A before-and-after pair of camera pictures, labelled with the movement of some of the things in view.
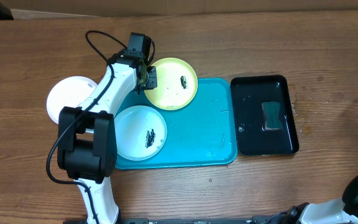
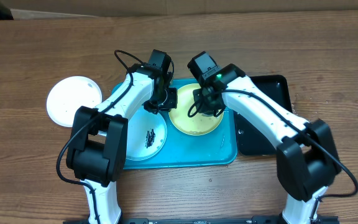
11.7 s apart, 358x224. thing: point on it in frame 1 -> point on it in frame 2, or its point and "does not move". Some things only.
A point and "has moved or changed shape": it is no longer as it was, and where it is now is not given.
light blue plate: x=141 y=132 does not move
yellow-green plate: x=176 y=84 has moved or changed shape
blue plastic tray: x=203 y=132 does not move
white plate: x=68 y=91 does not move
